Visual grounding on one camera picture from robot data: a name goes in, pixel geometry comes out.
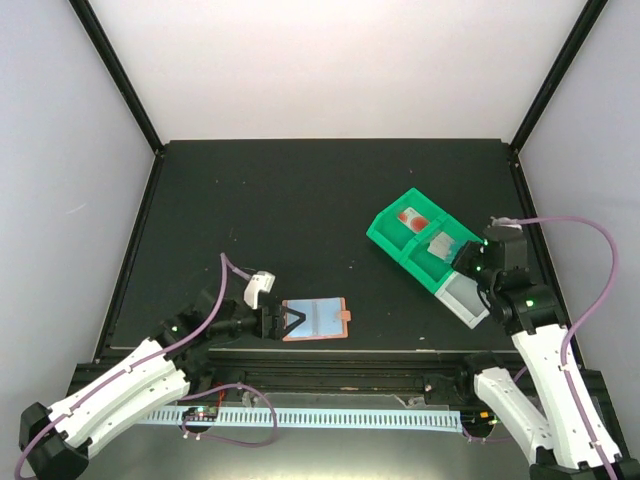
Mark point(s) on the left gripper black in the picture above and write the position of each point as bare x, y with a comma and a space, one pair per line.
277, 331

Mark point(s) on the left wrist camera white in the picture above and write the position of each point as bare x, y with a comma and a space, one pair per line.
259, 283

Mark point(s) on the left controller board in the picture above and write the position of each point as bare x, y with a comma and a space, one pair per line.
200, 414

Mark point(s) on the controller board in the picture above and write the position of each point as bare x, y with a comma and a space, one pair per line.
477, 418
200, 414

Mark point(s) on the left black frame post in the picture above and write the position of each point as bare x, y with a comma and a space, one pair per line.
104, 48

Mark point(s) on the white slotted cable duct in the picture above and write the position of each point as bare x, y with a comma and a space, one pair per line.
307, 418

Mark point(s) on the black aluminium rail front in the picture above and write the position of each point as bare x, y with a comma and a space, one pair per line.
430, 373

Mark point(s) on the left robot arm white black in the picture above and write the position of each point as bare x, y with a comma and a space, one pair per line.
174, 365

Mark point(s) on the right black frame post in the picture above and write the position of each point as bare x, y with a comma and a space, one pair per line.
572, 45

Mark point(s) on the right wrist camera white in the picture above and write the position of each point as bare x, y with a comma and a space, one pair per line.
505, 222

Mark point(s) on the pink leather card holder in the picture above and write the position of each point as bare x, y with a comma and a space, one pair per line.
325, 318

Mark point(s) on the green bin middle compartment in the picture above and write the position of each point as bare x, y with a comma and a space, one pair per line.
428, 270

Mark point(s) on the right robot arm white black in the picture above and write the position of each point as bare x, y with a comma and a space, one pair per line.
563, 437

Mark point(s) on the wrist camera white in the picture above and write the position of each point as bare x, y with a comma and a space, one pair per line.
505, 222
259, 283

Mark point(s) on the white VIP card in bin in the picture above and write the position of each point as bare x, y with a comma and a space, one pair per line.
441, 246

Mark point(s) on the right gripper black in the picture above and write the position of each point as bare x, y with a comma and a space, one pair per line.
462, 261

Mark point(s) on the black frame post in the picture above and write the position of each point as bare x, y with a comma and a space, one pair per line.
104, 48
572, 45

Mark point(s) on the right controller board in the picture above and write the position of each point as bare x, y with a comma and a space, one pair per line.
477, 418

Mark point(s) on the red circle card in bin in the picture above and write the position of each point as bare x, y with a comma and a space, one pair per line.
413, 220

